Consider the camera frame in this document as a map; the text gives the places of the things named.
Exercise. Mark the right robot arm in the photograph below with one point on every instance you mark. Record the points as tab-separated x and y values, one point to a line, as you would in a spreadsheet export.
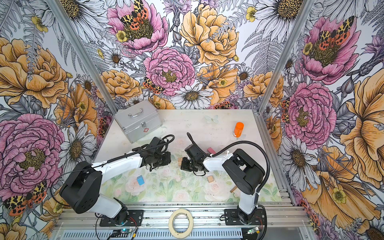
248	175

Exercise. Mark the orange plastic bottle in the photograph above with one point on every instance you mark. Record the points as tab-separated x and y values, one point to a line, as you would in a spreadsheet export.
238	129

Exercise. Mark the light blue triangular block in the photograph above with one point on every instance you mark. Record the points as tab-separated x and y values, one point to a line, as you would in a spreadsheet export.
140	180

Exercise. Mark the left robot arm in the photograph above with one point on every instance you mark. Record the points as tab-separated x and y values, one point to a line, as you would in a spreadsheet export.
81	190

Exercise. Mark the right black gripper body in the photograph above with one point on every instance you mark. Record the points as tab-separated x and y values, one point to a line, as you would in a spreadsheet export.
189	165

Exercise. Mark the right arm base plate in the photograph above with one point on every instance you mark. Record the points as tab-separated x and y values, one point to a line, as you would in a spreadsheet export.
236	217

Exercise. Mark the green circuit board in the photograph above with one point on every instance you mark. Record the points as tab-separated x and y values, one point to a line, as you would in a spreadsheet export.
123	233
255	230

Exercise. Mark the masking tape roll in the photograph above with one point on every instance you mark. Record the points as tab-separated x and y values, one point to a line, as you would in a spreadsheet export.
181	224

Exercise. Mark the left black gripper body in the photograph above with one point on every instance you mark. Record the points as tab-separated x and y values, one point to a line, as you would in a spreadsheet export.
161	159

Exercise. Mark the pink block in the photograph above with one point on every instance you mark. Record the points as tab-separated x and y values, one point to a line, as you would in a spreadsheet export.
211	151

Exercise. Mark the right green circuit board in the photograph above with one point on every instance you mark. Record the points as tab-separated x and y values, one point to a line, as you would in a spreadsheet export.
255	230

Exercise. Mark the silver metal case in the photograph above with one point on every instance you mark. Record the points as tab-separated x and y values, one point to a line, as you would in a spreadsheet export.
138	121

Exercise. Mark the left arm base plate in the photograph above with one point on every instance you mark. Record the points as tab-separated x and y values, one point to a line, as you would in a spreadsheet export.
132	217

